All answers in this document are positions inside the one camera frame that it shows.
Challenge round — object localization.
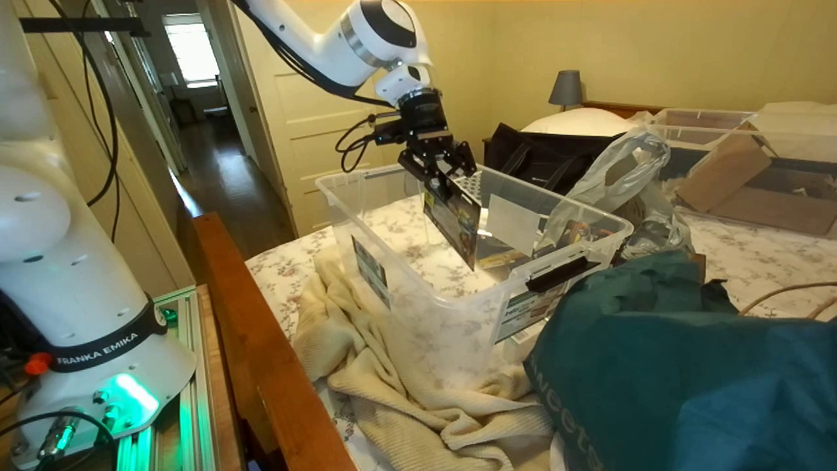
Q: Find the wooden bed footboard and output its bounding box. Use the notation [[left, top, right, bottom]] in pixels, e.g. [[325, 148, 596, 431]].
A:
[[186, 215, 356, 471]]

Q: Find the cardboard box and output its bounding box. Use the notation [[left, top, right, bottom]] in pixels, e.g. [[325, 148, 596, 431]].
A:
[[676, 133, 837, 239]]

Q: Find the clear plastic storage bin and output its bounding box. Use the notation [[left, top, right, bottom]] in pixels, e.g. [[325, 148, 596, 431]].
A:
[[319, 164, 627, 384]]

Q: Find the floral bed sheet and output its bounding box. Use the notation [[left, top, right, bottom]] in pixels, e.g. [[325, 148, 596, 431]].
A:
[[249, 215, 837, 471]]

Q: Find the teal robot base stand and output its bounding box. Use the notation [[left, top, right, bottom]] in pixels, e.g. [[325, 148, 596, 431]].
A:
[[116, 288, 218, 471]]

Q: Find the teal fabric bag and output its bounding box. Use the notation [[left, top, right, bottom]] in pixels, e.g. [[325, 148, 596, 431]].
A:
[[526, 250, 837, 471]]

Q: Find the grey bedside lamp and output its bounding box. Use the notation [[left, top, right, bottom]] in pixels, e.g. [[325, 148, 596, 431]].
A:
[[550, 71, 584, 110]]

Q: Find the beige cable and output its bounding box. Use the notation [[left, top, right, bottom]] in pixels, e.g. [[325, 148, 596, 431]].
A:
[[740, 280, 837, 322]]

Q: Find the cream towel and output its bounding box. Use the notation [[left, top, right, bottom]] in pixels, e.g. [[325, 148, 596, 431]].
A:
[[294, 248, 553, 471]]

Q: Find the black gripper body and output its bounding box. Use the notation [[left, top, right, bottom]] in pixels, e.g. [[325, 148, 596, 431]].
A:
[[400, 88, 473, 177]]

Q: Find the black handbag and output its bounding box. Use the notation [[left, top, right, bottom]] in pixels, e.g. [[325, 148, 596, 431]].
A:
[[485, 123, 613, 194]]

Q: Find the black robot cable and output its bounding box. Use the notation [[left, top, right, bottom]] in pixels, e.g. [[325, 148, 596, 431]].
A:
[[60, 0, 414, 248]]

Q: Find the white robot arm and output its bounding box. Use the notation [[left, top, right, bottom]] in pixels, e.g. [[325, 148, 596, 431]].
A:
[[0, 0, 477, 471]]

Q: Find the clear plastic bag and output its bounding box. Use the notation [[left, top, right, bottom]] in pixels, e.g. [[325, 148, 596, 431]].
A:
[[538, 126, 690, 261]]

